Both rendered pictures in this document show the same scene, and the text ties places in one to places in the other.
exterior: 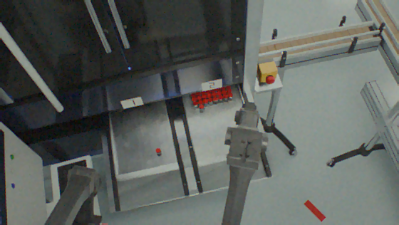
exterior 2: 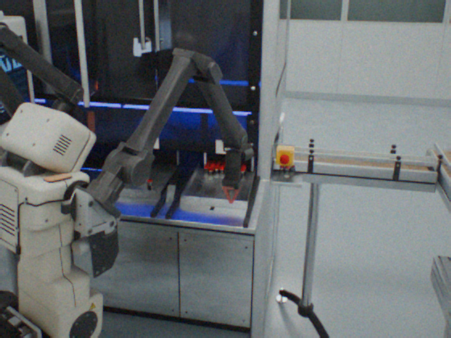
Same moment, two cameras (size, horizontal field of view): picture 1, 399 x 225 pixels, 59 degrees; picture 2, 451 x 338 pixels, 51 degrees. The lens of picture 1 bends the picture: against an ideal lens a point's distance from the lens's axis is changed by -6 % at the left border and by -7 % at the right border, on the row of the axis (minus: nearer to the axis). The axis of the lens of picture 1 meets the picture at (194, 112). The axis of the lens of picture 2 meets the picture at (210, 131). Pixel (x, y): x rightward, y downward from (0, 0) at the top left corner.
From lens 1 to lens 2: 1.26 m
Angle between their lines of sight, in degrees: 43
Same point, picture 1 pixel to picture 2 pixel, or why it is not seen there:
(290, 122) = (340, 326)
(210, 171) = (188, 210)
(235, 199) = (167, 81)
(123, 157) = not seen: hidden behind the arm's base
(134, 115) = not seen: hidden behind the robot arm
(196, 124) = (198, 183)
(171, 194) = (138, 212)
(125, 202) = not seen: hidden behind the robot
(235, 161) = (179, 51)
